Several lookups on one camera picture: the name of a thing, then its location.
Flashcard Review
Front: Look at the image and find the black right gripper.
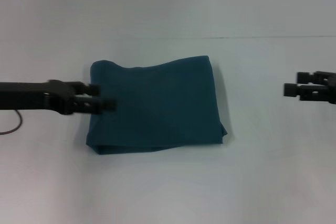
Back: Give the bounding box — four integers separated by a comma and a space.
283, 71, 336, 105

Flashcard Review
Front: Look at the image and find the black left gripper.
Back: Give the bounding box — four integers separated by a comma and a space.
0, 79, 117, 116

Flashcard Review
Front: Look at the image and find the teal blue shirt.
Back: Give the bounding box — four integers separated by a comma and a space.
86, 55, 228, 156

